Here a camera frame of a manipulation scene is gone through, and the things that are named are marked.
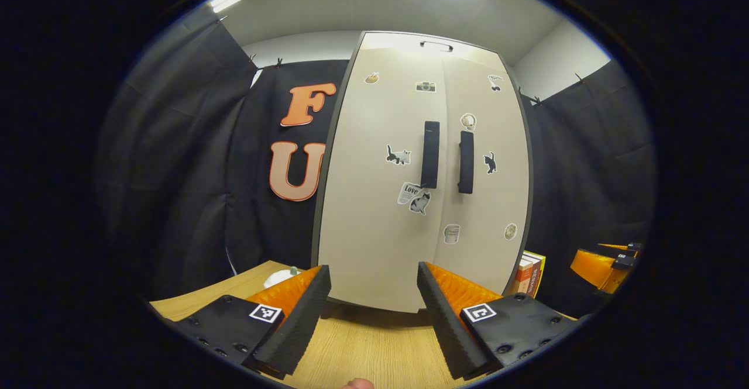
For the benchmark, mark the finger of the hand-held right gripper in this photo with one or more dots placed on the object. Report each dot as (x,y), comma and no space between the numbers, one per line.
(597,269)
(629,247)

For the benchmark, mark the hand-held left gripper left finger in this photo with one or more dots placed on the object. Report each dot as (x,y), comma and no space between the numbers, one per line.
(304,319)

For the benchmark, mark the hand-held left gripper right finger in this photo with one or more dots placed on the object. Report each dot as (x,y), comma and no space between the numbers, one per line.
(445,324)

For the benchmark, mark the shoe cabinet door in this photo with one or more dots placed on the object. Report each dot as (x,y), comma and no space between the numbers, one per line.
(491,202)
(374,231)

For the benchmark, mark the white shoe cabinet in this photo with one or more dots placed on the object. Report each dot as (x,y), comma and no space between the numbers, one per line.
(398,41)

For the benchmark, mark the yellow book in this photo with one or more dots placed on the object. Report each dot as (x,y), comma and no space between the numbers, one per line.
(542,272)

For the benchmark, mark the dark red book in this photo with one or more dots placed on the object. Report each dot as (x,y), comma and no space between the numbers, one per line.
(533,283)

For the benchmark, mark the brown cover book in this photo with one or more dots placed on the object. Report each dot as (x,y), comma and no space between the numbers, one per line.
(522,275)

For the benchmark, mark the black backdrop cloth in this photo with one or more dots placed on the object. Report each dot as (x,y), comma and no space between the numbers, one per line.
(175,172)

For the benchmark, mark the small ceiling light panel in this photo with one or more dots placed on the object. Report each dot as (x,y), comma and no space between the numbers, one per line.
(225,1)

